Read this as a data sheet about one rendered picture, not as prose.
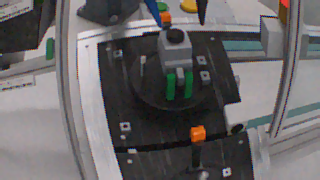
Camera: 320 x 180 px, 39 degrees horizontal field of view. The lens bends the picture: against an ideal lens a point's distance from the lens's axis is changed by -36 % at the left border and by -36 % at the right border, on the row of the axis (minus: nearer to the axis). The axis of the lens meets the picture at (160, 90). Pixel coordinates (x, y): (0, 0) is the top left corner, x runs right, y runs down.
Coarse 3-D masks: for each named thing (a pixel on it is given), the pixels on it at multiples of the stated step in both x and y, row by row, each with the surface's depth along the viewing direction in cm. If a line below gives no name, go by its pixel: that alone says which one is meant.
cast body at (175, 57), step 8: (160, 32) 109; (168, 32) 107; (176, 32) 107; (184, 32) 108; (160, 40) 109; (168, 40) 107; (176, 40) 106; (184, 40) 107; (160, 48) 110; (168, 48) 106; (176, 48) 106; (184, 48) 106; (160, 56) 111; (168, 56) 107; (176, 56) 108; (184, 56) 108; (168, 64) 108; (176, 64) 108; (184, 64) 108; (192, 64) 109; (168, 72) 109; (176, 72) 109
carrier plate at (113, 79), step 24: (120, 48) 122; (144, 48) 122; (192, 48) 122; (216, 48) 123; (120, 72) 118; (216, 72) 119; (120, 96) 115; (216, 96) 115; (120, 120) 111; (144, 120) 112; (168, 120) 112; (192, 120) 112; (216, 120) 112; (120, 144) 108; (144, 144) 108; (168, 144) 109
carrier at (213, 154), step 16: (208, 144) 108; (224, 144) 108; (240, 144) 108; (128, 160) 105; (144, 160) 106; (160, 160) 106; (176, 160) 106; (208, 160) 106; (224, 160) 106; (240, 160) 105; (128, 176) 103; (144, 176) 103; (160, 176) 103; (176, 176) 101; (192, 176) 101; (208, 176) 96; (224, 176) 99; (240, 176) 103
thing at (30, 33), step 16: (48, 0) 78; (16, 16) 73; (32, 16) 74; (48, 16) 82; (0, 32) 74; (16, 32) 74; (32, 32) 75; (0, 48) 75; (16, 48) 76; (32, 48) 76
